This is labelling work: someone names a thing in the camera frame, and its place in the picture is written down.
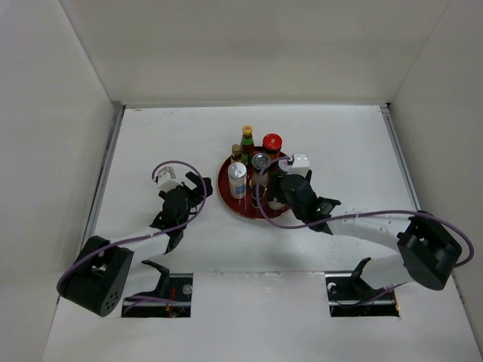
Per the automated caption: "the black cap small bottle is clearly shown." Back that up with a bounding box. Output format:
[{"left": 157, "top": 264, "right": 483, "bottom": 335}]
[{"left": 267, "top": 198, "right": 285, "bottom": 210}]

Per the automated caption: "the silver lid pepper jar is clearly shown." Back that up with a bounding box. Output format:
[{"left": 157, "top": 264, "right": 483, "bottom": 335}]
[{"left": 278, "top": 158, "right": 291, "bottom": 173}]

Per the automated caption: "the tall silver lid jar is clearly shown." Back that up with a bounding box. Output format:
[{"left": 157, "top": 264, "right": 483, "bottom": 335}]
[{"left": 227, "top": 162, "right": 247, "bottom": 200}]

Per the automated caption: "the small dark spice jar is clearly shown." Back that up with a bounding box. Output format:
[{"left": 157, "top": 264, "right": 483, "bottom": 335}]
[{"left": 251, "top": 185, "right": 263, "bottom": 209}]

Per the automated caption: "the small yellow label bottle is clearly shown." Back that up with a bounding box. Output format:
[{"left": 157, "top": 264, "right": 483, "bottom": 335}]
[{"left": 230, "top": 144, "right": 242, "bottom": 164}]

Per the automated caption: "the grey lid spice shaker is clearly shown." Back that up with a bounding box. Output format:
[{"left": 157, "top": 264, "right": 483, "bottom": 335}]
[{"left": 250, "top": 152, "right": 271, "bottom": 189}]

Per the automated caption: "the red lid sauce jar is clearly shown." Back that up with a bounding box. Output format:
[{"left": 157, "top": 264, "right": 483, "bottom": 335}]
[{"left": 262, "top": 133, "right": 283, "bottom": 159}]

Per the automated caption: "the green label sauce bottle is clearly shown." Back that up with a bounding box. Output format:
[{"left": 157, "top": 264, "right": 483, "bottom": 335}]
[{"left": 240, "top": 124, "right": 254, "bottom": 166}]

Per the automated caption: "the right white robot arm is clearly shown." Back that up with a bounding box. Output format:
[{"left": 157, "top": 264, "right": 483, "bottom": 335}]
[{"left": 269, "top": 174, "right": 462, "bottom": 299}]

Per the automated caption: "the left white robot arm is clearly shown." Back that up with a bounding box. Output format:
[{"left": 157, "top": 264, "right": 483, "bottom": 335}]
[{"left": 57, "top": 171, "right": 213, "bottom": 317}]

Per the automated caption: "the red round tray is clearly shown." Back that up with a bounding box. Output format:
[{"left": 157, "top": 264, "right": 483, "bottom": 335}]
[{"left": 217, "top": 156, "right": 290, "bottom": 221}]

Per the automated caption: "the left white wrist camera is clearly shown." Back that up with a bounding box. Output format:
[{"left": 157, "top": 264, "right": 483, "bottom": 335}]
[{"left": 153, "top": 166, "right": 181, "bottom": 192}]

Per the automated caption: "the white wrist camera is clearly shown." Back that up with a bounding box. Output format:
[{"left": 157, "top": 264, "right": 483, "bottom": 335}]
[
  {"left": 153, "top": 166, "right": 181, "bottom": 192},
  {"left": 287, "top": 153, "right": 310, "bottom": 177}
]

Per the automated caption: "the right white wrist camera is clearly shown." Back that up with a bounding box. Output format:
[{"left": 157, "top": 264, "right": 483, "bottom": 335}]
[{"left": 287, "top": 153, "right": 310, "bottom": 177}]

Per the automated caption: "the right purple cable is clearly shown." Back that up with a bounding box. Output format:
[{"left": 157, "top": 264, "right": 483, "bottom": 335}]
[{"left": 255, "top": 158, "right": 475, "bottom": 306}]

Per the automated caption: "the purple cable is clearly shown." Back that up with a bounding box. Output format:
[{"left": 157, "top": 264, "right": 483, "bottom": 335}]
[
  {"left": 255, "top": 158, "right": 475, "bottom": 306},
  {"left": 56, "top": 160, "right": 208, "bottom": 314}
]

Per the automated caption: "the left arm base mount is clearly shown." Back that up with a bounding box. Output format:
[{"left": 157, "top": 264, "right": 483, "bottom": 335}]
[{"left": 121, "top": 259, "right": 193, "bottom": 319}]

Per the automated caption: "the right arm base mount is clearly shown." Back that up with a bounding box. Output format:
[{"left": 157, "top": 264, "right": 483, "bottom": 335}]
[{"left": 325, "top": 258, "right": 399, "bottom": 318}]

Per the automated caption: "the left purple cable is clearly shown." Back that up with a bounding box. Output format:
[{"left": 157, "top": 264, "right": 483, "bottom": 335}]
[{"left": 56, "top": 160, "right": 208, "bottom": 314}]

